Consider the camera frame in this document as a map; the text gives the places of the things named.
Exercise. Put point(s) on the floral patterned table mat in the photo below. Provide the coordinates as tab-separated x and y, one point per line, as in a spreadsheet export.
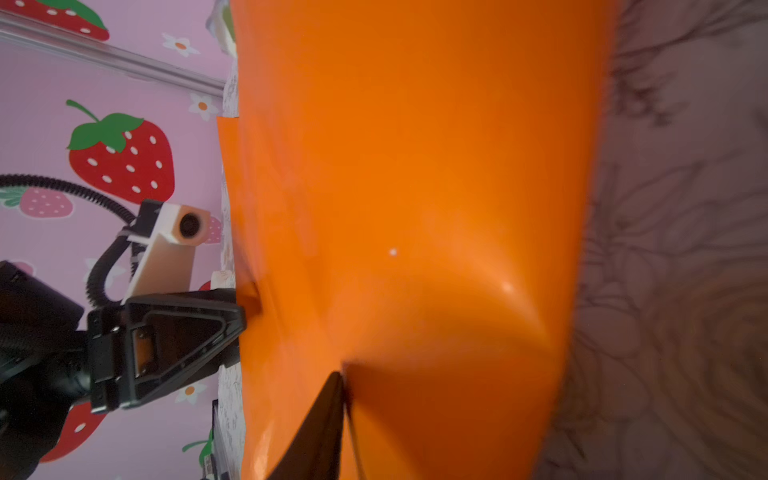
666	371

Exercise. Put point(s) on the orange wrapping paper sheet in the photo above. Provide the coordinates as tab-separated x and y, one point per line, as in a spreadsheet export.
407	183

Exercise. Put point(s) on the left aluminium corner post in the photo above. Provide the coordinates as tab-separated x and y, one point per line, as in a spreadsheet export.
34	35

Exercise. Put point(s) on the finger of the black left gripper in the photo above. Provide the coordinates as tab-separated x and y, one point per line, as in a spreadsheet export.
154	345

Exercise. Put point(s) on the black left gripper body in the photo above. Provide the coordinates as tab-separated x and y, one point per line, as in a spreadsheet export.
43	369

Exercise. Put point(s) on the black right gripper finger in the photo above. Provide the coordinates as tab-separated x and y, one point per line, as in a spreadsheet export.
315	452

